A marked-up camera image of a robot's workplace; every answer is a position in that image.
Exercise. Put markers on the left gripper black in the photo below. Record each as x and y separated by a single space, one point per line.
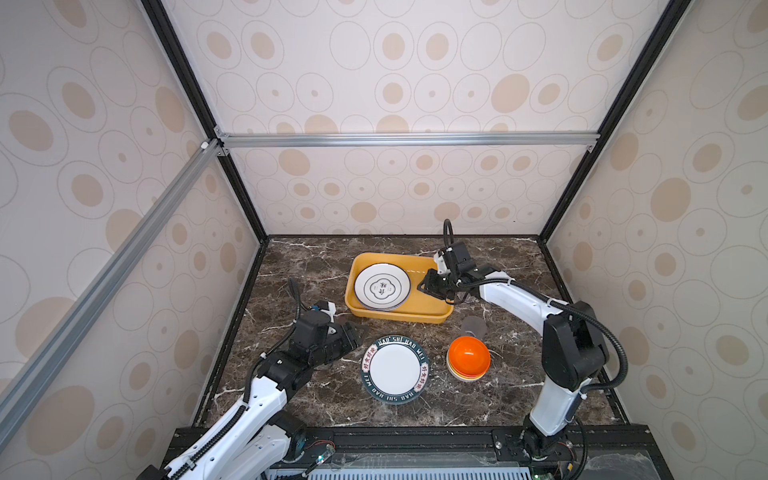
349 338

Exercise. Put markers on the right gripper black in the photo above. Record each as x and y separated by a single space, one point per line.
428 286

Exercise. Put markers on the white plate quatrefoil pattern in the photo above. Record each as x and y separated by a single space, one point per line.
382 287

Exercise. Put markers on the white plate green rim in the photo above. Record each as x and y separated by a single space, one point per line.
395 369

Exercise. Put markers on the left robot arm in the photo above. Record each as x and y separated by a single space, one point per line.
256 432

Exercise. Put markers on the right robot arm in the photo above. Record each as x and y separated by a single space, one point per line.
579 353

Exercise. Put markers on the yellow plastic bin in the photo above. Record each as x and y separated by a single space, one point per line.
418 308

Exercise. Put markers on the pink transparent cup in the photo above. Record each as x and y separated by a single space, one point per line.
343 323

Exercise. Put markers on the clear cup near bowl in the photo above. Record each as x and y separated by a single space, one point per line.
474 326

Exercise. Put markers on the orange bowl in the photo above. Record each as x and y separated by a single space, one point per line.
468 353

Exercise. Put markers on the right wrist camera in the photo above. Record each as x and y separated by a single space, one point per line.
440 262

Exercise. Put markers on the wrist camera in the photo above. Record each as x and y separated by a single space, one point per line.
440 262
327 307

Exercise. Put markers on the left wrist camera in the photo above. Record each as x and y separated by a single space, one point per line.
327 307

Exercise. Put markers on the horizontal aluminium rail back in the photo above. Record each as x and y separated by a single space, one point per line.
439 139

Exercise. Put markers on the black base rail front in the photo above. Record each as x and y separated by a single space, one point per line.
579 452

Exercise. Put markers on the diagonal aluminium rail left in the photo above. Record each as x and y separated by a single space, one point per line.
40 371

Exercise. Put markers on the black frame post right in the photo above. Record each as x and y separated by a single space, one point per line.
650 53

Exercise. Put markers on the black frame post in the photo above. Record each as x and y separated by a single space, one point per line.
650 53
162 25

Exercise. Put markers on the black frame post left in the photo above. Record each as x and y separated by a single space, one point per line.
162 25

